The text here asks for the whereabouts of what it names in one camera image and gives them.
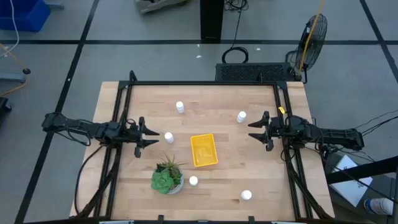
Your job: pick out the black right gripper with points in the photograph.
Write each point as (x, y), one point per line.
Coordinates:
(278, 129)

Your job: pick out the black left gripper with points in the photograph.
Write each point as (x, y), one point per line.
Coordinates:
(132, 133)

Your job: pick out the white pill bottle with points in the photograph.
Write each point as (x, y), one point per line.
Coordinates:
(179, 107)
(246, 195)
(193, 180)
(168, 137)
(241, 117)

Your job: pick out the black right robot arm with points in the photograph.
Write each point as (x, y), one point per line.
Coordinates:
(345, 138)

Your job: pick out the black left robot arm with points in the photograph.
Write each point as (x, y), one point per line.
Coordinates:
(102, 130)

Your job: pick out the yellow plastic basket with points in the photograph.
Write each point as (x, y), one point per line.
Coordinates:
(203, 151)

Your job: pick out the small yellow tag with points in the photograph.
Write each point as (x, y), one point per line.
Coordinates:
(281, 109)

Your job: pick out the succulent plant in white pot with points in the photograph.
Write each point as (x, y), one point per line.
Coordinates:
(163, 182)

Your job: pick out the black perforated equipment case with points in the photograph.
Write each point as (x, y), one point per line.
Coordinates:
(252, 72)

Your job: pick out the black floor fan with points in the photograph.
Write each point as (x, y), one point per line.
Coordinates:
(312, 43)

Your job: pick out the black metal beam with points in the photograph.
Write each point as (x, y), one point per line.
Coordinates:
(357, 172)

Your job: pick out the white booklet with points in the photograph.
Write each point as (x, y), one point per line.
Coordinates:
(351, 186)

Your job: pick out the black rectangular column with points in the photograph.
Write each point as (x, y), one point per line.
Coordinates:
(212, 21)

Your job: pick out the grey pallet platform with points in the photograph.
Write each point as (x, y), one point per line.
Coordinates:
(158, 5)

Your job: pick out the white and blue bottle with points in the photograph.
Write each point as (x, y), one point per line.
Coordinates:
(377, 206)

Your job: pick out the black round foot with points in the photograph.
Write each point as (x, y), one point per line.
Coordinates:
(26, 71)

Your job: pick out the black floor object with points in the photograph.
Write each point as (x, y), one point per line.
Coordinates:
(4, 105)

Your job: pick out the grey stand base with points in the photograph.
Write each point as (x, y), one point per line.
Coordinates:
(12, 77)

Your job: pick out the grey stand leg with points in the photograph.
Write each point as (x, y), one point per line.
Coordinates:
(54, 5)

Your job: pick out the blue plastic bin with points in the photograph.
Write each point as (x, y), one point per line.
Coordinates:
(25, 14)

